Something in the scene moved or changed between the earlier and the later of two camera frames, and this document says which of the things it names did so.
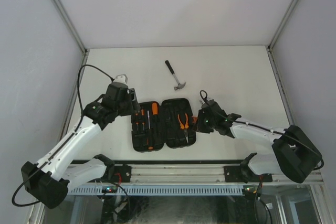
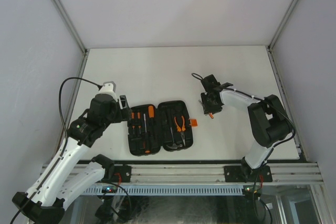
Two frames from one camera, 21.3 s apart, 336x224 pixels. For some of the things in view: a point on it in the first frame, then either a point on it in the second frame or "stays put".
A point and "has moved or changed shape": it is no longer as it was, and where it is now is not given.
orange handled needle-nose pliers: x=185 y=127 has moved or changed shape
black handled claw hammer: x=179 y=86 -> x=174 y=145
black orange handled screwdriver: x=150 y=134 -> x=147 y=138
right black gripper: x=200 y=127 -> x=208 y=109
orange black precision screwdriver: x=142 y=112 -> x=139 y=121
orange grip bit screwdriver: x=155 y=112 -> x=151 y=114
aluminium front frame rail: x=189 y=173 stays put
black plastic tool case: x=155 y=125 stays put
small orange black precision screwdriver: x=137 y=122 has moved or changed shape
